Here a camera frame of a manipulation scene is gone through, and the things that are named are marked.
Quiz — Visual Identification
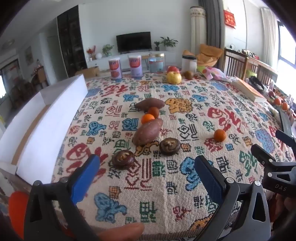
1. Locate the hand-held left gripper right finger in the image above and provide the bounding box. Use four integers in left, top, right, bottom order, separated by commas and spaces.
195, 155, 271, 241

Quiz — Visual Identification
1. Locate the red-white can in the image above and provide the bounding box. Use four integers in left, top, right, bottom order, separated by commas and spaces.
128, 55, 144, 78
108, 58, 123, 80

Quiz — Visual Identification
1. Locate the person's left hand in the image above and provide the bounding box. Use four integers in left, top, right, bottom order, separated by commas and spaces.
97, 222, 145, 241

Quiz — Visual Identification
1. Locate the right red-white can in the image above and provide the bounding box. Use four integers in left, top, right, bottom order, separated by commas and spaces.
128, 55, 144, 78

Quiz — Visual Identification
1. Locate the clear jar with gold lid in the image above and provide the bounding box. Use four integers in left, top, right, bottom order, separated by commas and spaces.
148, 53, 165, 76

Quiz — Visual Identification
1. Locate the orange beanbag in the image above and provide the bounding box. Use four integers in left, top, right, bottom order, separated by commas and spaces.
196, 44, 224, 66

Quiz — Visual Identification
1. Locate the white sheer curtain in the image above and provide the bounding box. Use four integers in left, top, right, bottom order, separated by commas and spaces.
261, 8, 277, 67

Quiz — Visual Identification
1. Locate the red flower arrangement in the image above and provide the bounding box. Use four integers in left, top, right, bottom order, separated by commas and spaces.
87, 45, 96, 61

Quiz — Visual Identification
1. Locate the wooden chair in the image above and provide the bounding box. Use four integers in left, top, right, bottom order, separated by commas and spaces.
223, 47, 249, 79
243, 57, 278, 86

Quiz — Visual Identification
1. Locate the white foam box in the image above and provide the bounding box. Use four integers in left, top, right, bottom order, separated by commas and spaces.
0, 75, 88, 186

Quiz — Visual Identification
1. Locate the white standing air conditioner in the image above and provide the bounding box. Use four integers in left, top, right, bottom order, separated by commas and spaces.
190, 6, 206, 56

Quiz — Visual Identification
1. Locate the dark display cabinet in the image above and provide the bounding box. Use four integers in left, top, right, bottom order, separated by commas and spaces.
57, 6, 88, 78

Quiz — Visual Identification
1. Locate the orange round object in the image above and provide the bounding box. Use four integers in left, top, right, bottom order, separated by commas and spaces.
9, 191, 30, 240

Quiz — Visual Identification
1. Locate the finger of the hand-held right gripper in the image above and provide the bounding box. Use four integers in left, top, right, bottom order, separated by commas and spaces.
251, 144, 296, 173
275, 130, 296, 149

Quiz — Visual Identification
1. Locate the floral cloth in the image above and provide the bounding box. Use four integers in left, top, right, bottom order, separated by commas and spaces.
196, 66, 232, 81

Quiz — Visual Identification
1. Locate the red wall hanging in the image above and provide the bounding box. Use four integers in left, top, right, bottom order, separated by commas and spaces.
223, 9, 236, 29

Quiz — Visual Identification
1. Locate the grey curtain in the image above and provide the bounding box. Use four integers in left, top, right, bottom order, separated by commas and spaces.
199, 0, 226, 49

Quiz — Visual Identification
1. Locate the dried shiitake mushroom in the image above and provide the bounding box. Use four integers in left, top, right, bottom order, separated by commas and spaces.
112, 150, 136, 168
159, 137, 181, 156

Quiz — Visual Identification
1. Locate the black television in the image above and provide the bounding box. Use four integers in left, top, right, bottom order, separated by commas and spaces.
116, 32, 152, 54

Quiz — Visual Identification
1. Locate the book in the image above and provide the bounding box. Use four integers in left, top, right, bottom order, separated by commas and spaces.
231, 80, 266, 102

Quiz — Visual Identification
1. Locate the left red-white can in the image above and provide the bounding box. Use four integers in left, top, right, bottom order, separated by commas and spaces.
108, 58, 123, 80

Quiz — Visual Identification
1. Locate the clear container with black lid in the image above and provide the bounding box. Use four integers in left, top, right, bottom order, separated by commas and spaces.
181, 55, 197, 73

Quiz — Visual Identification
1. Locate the cardboard box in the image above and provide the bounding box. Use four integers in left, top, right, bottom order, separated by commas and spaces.
75, 66, 101, 78

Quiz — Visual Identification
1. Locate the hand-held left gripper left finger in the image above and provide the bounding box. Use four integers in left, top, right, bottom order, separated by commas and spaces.
24, 153, 101, 241

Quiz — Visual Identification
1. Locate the plump purple sweet potato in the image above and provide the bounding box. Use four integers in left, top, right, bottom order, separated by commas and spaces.
133, 118, 164, 146

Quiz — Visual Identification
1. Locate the bright orange mandarin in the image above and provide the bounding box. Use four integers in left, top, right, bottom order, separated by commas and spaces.
213, 129, 226, 142
141, 113, 155, 124

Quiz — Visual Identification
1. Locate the printed woven tablecloth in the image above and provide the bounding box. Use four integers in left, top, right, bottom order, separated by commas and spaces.
52, 71, 296, 241

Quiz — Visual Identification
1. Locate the slim purple sweet potato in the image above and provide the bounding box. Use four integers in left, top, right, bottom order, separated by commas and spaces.
134, 98, 165, 112

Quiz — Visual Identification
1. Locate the bushy green potted plant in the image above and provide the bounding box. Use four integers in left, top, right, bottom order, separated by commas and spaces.
102, 44, 114, 57

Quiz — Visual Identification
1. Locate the yellow apple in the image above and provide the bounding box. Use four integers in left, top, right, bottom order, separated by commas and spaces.
166, 71, 182, 84

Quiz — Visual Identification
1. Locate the large green potted plant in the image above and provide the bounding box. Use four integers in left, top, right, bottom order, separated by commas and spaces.
160, 37, 178, 51

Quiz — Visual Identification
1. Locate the dark orange mandarin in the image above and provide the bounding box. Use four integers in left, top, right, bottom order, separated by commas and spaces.
147, 107, 160, 118

